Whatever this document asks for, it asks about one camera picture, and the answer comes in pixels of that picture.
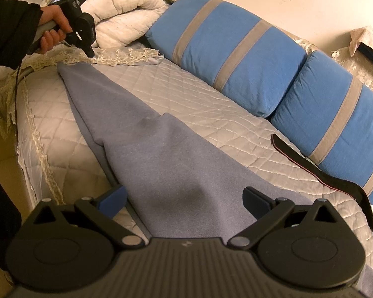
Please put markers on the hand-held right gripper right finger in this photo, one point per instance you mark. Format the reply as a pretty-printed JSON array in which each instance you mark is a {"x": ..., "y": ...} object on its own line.
[{"x": 256, "y": 201}]

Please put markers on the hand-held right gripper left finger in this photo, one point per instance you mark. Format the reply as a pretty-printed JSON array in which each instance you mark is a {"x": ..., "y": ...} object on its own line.
[{"x": 113, "y": 200}]

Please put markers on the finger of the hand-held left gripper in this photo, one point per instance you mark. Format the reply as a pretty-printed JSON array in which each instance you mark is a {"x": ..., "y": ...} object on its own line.
[{"x": 88, "y": 52}]

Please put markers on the grey-blue fleece pants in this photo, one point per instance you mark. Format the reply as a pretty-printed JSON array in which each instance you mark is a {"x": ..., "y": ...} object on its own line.
[{"x": 174, "y": 167}]

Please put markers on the person's left hand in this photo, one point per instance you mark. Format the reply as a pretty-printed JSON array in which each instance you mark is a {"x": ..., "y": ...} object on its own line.
[{"x": 54, "y": 15}]

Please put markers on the cream lace-edged cover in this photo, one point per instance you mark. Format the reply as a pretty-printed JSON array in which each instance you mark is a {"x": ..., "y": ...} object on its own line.
[{"x": 118, "y": 57}]

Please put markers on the white comforter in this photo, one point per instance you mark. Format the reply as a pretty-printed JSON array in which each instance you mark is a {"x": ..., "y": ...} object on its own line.
[{"x": 124, "y": 15}]

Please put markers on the quilted grey bedspread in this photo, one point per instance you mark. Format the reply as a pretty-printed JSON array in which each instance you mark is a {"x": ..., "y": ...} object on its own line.
[{"x": 220, "y": 115}]

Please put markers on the blue grey-striped pillow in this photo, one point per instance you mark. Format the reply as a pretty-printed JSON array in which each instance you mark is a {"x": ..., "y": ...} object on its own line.
[
  {"x": 326, "y": 115},
  {"x": 230, "y": 52}
]

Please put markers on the person's black clothing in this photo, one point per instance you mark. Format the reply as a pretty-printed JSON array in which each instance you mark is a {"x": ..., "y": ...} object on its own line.
[{"x": 0, "y": 217}]

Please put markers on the shiny lace cloth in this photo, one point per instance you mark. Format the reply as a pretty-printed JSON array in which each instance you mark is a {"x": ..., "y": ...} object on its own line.
[{"x": 357, "y": 68}]

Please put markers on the beige cloth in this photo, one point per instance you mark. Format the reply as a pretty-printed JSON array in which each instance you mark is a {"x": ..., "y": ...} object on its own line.
[{"x": 365, "y": 35}]

